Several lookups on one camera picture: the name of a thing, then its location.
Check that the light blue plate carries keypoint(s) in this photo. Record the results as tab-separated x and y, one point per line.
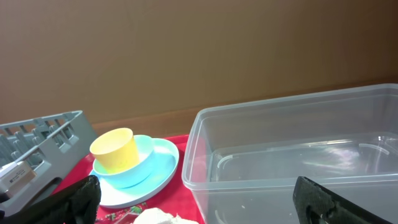
166	163

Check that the grey dishwasher rack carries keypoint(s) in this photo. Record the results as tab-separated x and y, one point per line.
51	145

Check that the red plastic tray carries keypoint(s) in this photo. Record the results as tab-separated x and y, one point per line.
174	198

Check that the white tissue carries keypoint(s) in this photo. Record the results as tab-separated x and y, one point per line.
157	216

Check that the red snack wrapper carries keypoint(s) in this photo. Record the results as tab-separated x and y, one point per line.
127	215

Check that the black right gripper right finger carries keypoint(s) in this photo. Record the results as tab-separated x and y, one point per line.
316	204

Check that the clear plastic bin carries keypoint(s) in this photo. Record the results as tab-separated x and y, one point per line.
242	161

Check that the yellow plastic cup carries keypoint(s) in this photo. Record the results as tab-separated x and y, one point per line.
116	150

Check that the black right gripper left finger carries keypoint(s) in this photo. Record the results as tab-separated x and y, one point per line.
76	204

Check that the light blue bowl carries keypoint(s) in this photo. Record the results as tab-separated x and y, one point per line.
136	174

